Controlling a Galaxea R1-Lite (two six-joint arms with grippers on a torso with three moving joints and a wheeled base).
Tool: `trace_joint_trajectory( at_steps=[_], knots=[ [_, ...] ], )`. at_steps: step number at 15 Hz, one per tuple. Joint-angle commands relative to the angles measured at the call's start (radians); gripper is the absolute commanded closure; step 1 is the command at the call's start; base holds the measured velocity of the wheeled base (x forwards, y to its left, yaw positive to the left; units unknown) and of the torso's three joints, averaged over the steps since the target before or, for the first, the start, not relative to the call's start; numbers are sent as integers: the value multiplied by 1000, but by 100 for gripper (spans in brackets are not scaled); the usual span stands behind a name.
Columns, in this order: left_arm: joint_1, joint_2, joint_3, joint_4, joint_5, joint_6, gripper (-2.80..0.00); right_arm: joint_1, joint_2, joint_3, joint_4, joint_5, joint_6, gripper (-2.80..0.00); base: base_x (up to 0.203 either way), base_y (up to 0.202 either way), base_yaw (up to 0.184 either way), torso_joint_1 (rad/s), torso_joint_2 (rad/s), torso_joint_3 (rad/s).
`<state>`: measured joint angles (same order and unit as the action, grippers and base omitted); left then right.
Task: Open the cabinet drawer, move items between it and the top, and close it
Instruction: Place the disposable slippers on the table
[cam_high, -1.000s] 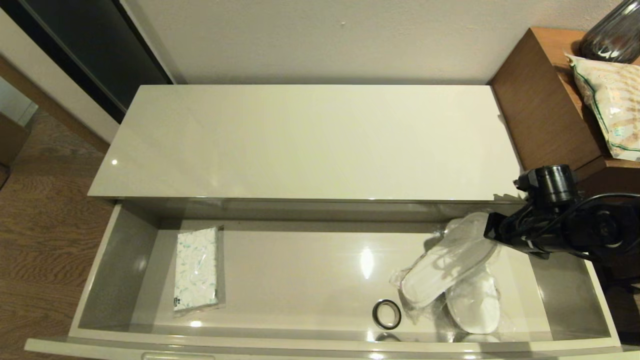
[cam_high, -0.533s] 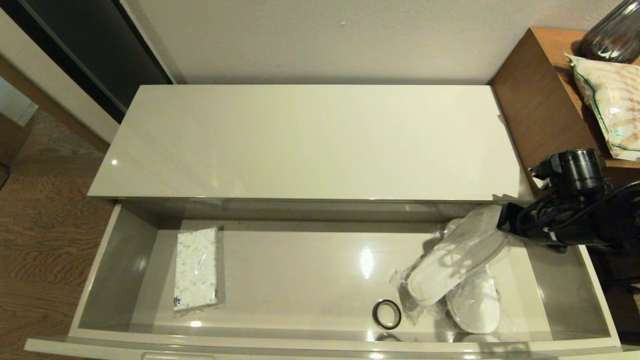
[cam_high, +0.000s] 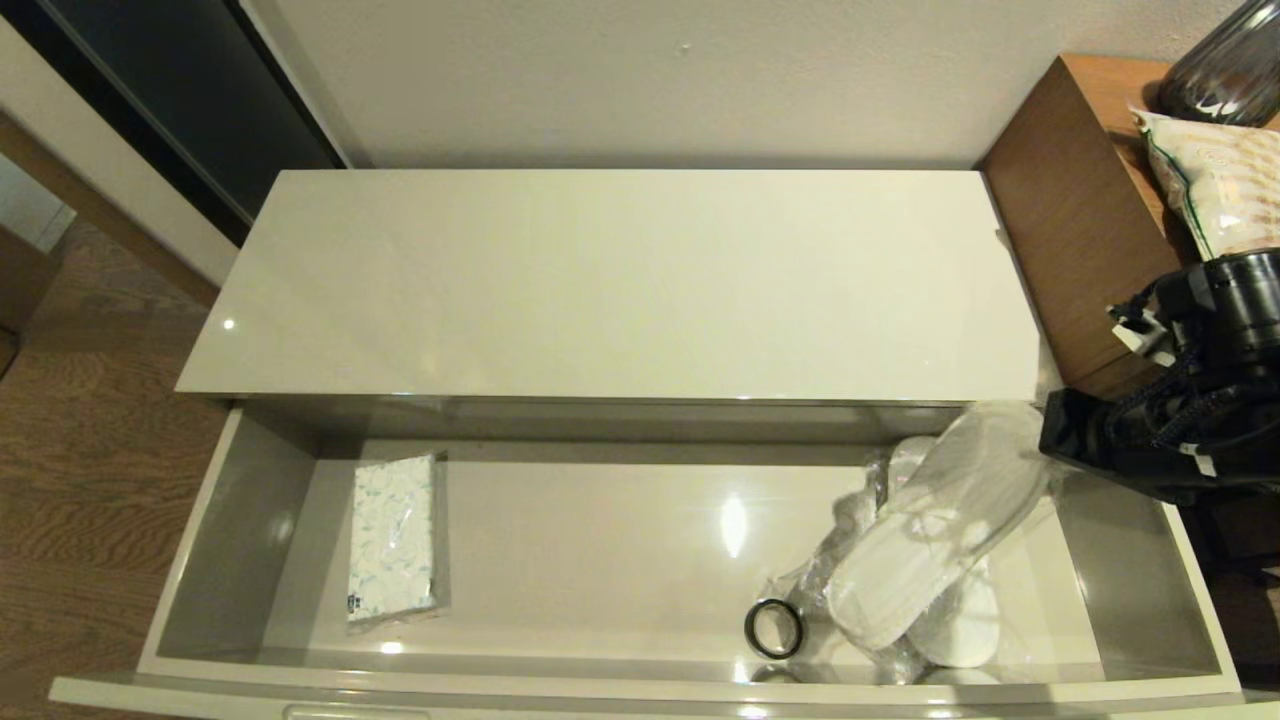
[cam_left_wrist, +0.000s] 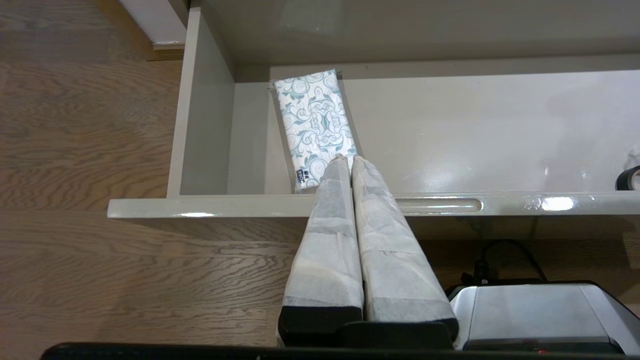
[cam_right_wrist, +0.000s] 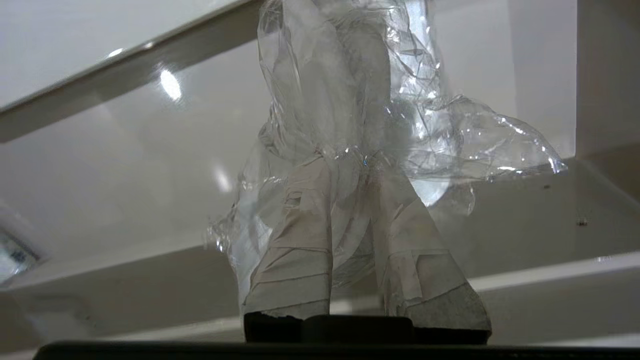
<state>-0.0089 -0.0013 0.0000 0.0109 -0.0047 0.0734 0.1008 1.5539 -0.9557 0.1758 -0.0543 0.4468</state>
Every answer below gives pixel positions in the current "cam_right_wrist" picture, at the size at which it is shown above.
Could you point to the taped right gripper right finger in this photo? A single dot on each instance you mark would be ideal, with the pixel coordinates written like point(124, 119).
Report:
point(420, 270)

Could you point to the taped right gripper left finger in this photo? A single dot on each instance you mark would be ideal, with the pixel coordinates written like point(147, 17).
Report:
point(300, 260)

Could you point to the white slippers pair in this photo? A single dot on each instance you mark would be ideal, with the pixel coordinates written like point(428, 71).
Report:
point(340, 90)

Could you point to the grey cabinet drawer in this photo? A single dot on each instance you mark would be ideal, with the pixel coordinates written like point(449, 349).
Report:
point(125, 175)

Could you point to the white blue tissue pack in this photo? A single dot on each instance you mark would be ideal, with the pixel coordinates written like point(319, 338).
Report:
point(15, 257)

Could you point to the grey glossy cabinet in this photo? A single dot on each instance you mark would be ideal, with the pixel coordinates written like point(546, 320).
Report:
point(75, 40)

